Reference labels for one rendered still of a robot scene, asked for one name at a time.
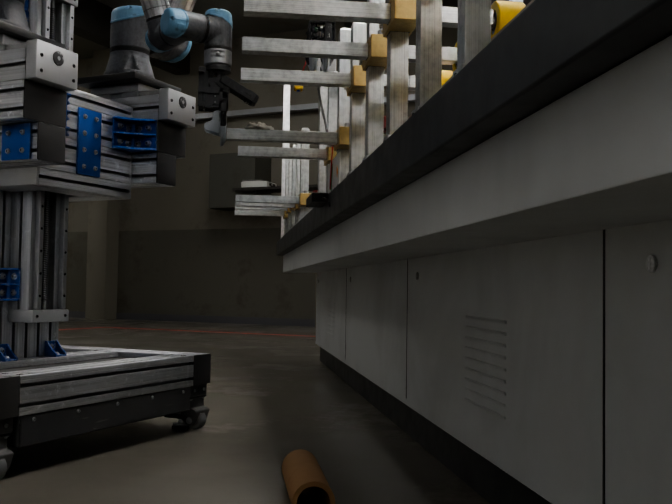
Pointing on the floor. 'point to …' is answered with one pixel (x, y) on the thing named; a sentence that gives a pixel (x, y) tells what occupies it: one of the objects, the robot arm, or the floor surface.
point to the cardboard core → (305, 479)
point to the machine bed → (520, 361)
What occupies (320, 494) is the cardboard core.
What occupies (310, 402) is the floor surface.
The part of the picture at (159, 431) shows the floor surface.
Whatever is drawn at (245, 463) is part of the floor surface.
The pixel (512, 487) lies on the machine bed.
